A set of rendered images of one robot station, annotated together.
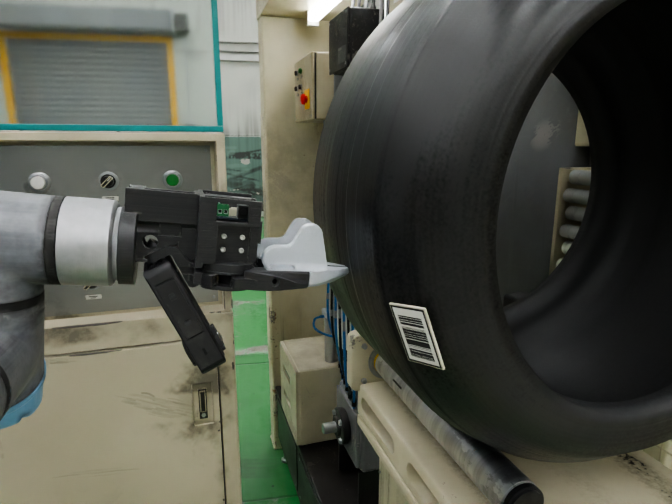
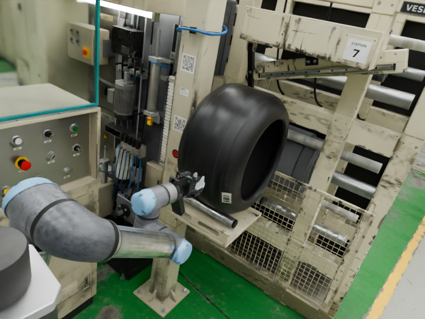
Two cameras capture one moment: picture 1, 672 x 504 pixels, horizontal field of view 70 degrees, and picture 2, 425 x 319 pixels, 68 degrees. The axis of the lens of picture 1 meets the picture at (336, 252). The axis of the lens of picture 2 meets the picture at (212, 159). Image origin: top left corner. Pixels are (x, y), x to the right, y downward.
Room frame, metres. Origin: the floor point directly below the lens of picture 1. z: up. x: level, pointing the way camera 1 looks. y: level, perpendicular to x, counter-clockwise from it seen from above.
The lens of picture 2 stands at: (-0.35, 0.73, 1.77)
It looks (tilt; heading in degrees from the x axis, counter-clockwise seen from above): 26 degrees down; 317
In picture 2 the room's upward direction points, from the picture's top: 11 degrees clockwise
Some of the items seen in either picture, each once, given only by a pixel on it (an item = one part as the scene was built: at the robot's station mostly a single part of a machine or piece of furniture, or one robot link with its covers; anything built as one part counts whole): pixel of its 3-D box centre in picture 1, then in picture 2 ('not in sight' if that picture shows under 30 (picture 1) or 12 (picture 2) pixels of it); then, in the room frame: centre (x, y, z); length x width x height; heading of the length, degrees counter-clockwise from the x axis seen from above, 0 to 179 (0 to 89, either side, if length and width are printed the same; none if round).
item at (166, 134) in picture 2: not in sight; (170, 123); (0.92, -0.12, 1.19); 0.05 x 0.04 x 0.48; 107
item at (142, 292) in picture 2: not in sight; (162, 290); (0.85, -0.17, 0.02); 0.27 x 0.27 x 0.04; 17
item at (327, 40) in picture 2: not in sight; (311, 37); (0.58, -0.59, 1.71); 0.61 x 0.25 x 0.15; 17
